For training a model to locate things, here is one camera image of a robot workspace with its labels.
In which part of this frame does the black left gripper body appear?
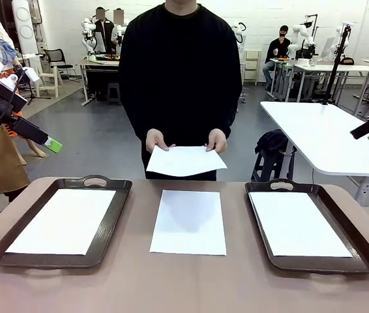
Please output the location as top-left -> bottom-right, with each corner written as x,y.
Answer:
0,86 -> 28,127

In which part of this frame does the white A4 paper sheet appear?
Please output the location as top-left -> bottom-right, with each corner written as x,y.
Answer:
145,145 -> 228,178
248,191 -> 354,258
149,189 -> 228,257
5,188 -> 117,256

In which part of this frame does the person's right forearm black sleeve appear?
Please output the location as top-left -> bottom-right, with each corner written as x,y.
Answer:
121,78 -> 162,136

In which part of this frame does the person's left forearm black sleeve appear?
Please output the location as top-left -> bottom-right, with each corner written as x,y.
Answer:
210,78 -> 243,136

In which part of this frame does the person's right hand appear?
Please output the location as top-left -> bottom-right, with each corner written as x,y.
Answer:
145,128 -> 176,154

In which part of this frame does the person's left hand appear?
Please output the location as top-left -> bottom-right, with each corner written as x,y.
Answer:
205,128 -> 228,154

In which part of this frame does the mannequin with orange shorts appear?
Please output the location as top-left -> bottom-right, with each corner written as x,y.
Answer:
7,58 -> 48,166

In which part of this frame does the white wooden stool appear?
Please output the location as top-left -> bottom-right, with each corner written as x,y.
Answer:
37,73 -> 64,98

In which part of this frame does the large white table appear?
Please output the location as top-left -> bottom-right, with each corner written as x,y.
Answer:
259,100 -> 369,207

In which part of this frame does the black office chair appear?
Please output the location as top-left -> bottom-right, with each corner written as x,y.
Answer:
42,48 -> 76,82

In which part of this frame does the black tripod stand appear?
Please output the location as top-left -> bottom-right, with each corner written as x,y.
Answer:
321,22 -> 355,106

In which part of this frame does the long white background desk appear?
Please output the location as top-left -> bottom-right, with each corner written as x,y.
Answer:
293,63 -> 369,113

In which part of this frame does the white standing air conditioner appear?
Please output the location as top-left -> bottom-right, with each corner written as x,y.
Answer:
10,0 -> 44,56

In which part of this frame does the grey plastic stool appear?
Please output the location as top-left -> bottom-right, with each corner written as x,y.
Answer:
107,82 -> 123,104

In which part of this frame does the brown plastic serving tray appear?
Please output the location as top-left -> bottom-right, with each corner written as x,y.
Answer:
0,175 -> 133,270
244,178 -> 369,275

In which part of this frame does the black step stool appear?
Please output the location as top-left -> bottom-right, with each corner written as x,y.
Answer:
251,153 -> 298,183

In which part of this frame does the background standing person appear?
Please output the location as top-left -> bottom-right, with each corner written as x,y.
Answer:
111,8 -> 129,55
91,6 -> 113,55

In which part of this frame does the seated man in black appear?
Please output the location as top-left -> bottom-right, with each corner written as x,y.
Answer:
261,25 -> 292,92

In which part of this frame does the white drawer cabinet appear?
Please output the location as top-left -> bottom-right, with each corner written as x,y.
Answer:
243,48 -> 263,86

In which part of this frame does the person in black sweater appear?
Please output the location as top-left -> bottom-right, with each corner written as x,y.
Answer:
117,0 -> 244,182

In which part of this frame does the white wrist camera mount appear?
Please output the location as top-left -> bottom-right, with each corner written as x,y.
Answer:
0,74 -> 22,95

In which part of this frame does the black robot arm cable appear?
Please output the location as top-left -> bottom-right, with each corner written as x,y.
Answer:
0,67 -> 31,133

